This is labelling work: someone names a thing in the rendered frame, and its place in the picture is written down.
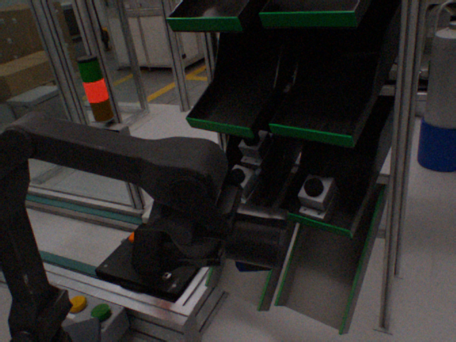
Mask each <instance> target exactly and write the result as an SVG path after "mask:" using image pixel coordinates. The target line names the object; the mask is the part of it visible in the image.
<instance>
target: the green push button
mask: <svg viewBox="0 0 456 342"><path fill-rule="evenodd" d="M110 313H111V309H110V307H109V305H107V304H105V303H103V304H100V305H97V306H95V308H94V309H93V310H92V311H91V316H92V318H99V320H100V321H101V320H104V319H106V318H107V317H108V316H109V315H110Z"/></svg>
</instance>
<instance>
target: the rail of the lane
mask: <svg viewBox="0 0 456 342"><path fill-rule="evenodd" d="M43 266H44V268H45V272H46V275H47V278H48V281H49V283H50V284H51V285H53V286H55V285H57V284H58V285H61V286H64V287H67V288H70V289H72V290H76V291H78V292H82V293H84V294H87V295H90V296H93V297H96V298H99V299H102V300H105V301H108V302H110V303H114V304H116V305H120V306H122V307H124V309H125V311H126V314H127V317H128V319H129V322H130V326H129V328H128V329H127V330H126V332H125V333H126V334H128V335H132V336H133V337H137V338H139V339H142V340H144V341H148V342H201V341H202V340H201V337H200V332H199V329H198V326H197V321H196V318H195V312H194V309H191V308H188V307H185V306H182V305H178V304H176V303H172V302H169V301H165V300H163V299H159V298H156V297H152V296H150V295H147V294H143V292H144V291H143V288H142V287H141V286H137V285H134V284H131V283H127V282H124V281H121V282H120V283H119V284H120V286H118V285H114V284H111V283H108V282H104V281H102V280H98V279H96V278H91V277H89V276H86V275H82V274H80V273H76V272H73V271H69V270H67V269H63V268H60V267H57V266H54V265H50V264H47V263H44V262H43ZM0 287H3V288H6V289H8V290H9V288H8V286H7V283H6V281H5V278H4V275H3V272H2V270H1V267H0Z"/></svg>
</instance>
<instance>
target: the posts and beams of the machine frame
mask: <svg viewBox="0 0 456 342"><path fill-rule="evenodd" d="M158 1H159V7H160V12H161V18H162V22H163V26H164V32H165V36H166V42H167V46H168V52H169V56H170V62H171V66H172V72H173V76H174V82H175V86H176V93H177V96H178V103H179V107H180V111H181V112H183V111H185V112H188V111H189V110H191V103H190V98H189V92H188V87H187V80H186V77H185V70H184V66H183V59H182V54H181V48H180V43H179V40H178V33H177V32H173V31H172V29H171V28H170V26H169V24H168V22H167V21H166V18H167V17H168V16H169V15H170V13H171V12H172V11H173V7H172V0H158Z"/></svg>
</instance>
